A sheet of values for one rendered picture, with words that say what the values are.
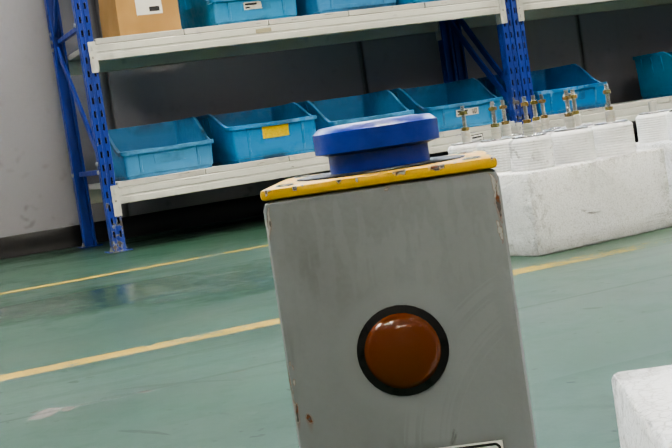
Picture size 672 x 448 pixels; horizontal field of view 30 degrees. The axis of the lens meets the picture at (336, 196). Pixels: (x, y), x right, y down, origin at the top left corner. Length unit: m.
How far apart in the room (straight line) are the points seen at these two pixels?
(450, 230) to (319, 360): 0.05
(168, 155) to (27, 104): 0.86
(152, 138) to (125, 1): 0.70
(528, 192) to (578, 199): 0.13
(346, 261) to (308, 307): 0.02
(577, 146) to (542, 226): 0.22
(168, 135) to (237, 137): 0.52
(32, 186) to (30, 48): 0.58
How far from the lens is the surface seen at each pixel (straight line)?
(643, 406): 0.61
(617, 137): 2.88
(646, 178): 2.88
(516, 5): 5.41
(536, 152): 2.73
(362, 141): 0.38
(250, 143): 4.87
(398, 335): 0.37
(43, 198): 5.43
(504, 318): 0.37
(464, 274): 0.37
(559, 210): 2.72
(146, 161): 4.79
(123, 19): 4.83
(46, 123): 5.44
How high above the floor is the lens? 0.33
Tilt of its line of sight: 3 degrees down
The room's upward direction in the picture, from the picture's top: 8 degrees counter-clockwise
